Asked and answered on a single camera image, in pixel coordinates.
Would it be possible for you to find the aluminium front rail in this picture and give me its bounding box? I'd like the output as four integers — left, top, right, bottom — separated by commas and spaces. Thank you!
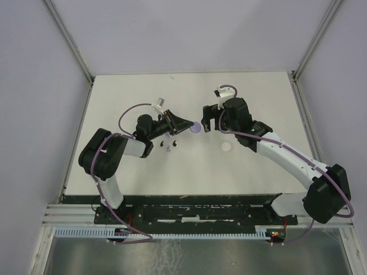
42, 204, 354, 229

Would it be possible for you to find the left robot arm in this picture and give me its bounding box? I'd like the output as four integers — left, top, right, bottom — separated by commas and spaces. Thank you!
78, 110, 194, 223

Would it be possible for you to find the left aluminium frame post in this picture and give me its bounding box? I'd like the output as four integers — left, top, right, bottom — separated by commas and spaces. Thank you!
41, 0, 94, 84

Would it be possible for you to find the white slotted cable duct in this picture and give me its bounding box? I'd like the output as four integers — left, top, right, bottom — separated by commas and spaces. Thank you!
54, 226, 270, 240

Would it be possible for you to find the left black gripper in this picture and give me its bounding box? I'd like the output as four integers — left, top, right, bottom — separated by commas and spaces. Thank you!
148, 109, 194, 140

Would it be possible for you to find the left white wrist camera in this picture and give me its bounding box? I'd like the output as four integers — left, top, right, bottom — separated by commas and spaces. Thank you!
152, 97, 165, 112

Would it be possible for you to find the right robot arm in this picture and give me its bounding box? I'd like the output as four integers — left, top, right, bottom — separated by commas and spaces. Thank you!
201, 97, 351, 224

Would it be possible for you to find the purple earbud charging case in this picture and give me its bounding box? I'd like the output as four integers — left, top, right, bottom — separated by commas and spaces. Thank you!
190, 121, 201, 133

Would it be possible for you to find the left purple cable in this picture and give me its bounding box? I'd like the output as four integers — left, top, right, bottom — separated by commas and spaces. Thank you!
90, 102, 157, 246

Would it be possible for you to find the white round charging case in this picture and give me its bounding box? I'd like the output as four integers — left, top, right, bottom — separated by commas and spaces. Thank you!
221, 142, 232, 152

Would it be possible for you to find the right aluminium frame post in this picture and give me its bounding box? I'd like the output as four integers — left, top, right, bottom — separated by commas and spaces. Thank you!
292, 0, 345, 83

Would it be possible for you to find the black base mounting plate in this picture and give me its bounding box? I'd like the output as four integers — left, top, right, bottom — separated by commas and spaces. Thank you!
94, 195, 298, 234

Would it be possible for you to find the aluminium frame post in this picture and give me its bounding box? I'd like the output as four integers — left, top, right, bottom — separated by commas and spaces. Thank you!
292, 0, 345, 83
41, 0, 94, 84

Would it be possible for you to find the right controller board with LEDs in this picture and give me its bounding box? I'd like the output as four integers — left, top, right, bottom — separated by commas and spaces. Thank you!
268, 229, 287, 242

